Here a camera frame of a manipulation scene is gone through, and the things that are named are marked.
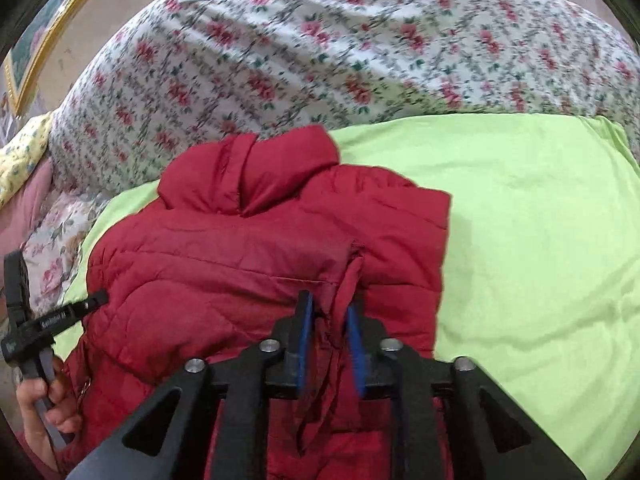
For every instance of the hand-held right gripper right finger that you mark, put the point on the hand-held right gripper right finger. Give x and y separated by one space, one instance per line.
356 355

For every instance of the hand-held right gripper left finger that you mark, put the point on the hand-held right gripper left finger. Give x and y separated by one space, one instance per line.
304 345

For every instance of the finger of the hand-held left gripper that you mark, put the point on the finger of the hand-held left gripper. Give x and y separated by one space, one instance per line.
87 305

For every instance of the red puffer jacket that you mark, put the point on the red puffer jacket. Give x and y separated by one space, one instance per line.
240 260

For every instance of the person's left hand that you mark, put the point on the person's left hand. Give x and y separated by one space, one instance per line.
62 405

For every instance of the large-rose floral pillow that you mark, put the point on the large-rose floral pillow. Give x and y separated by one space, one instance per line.
55 250

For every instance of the pink pillow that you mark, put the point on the pink pillow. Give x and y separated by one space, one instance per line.
22 210

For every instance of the yellow floral pillow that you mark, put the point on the yellow floral pillow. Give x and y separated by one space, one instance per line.
20 160

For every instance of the light green bed sheet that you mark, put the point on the light green bed sheet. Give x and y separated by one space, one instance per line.
525 240

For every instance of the gold framed picture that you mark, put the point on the gold framed picture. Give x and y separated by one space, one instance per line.
35 45

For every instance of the small-flower floral quilt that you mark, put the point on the small-flower floral quilt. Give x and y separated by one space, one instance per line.
350 50

